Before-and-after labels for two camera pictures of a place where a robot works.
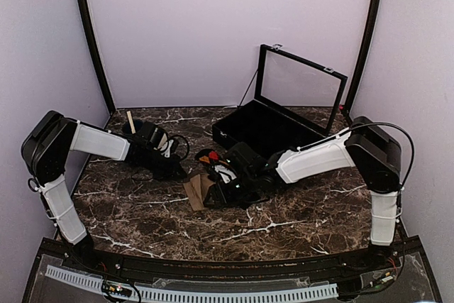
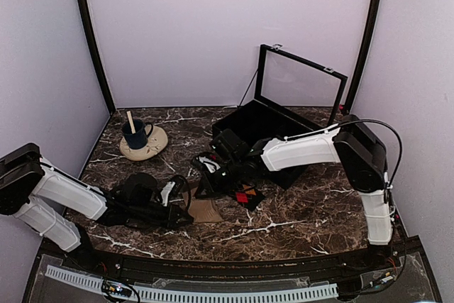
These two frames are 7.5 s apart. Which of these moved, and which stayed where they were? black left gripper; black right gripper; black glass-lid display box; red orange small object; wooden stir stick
Moved: red orange small object; black left gripper; black right gripper
Stayed: wooden stir stick; black glass-lid display box
